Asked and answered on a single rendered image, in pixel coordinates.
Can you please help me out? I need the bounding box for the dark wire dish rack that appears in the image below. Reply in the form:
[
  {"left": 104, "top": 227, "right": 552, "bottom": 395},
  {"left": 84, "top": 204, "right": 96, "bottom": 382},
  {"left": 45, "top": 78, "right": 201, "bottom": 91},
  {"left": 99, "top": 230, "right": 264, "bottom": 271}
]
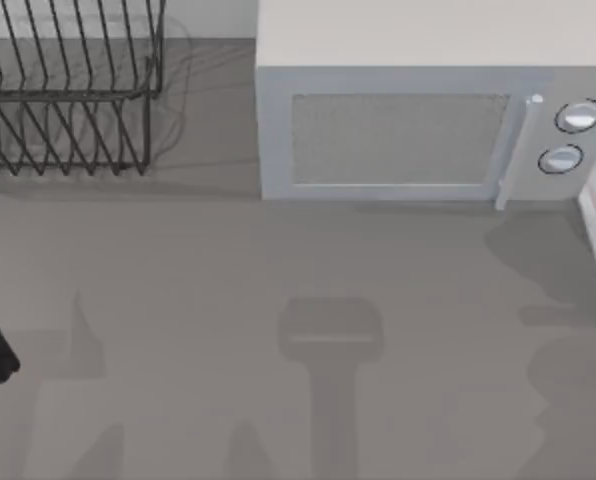
[{"left": 0, "top": 0, "right": 168, "bottom": 177}]

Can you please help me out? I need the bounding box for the small microwave knob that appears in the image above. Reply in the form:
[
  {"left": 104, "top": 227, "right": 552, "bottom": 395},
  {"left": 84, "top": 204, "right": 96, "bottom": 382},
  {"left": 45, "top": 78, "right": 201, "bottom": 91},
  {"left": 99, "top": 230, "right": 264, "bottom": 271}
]
[{"left": 537, "top": 143, "right": 585, "bottom": 175}]

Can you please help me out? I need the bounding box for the microwave door handle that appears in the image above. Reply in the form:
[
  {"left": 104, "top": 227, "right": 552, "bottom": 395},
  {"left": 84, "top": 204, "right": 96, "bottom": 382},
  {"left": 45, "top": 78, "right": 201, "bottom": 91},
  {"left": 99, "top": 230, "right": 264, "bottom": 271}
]
[{"left": 493, "top": 93, "right": 545, "bottom": 211}]

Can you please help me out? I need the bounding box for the pale microwave oven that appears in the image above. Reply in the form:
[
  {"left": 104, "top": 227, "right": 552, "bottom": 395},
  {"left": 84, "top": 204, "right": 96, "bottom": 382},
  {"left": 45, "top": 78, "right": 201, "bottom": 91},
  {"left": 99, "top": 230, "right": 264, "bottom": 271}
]
[{"left": 255, "top": 0, "right": 596, "bottom": 211}]

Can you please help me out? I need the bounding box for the microwave oven door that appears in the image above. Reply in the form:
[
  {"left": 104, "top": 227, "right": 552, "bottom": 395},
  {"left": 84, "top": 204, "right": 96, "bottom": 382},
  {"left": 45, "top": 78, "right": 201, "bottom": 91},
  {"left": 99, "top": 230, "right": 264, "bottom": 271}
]
[{"left": 257, "top": 67, "right": 527, "bottom": 202}]

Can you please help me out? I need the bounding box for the large microwave knob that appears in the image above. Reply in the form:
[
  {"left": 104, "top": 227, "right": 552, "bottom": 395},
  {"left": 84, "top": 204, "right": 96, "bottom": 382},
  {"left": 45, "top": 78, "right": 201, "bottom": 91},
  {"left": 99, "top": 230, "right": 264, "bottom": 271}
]
[{"left": 554, "top": 98, "right": 596, "bottom": 135}]

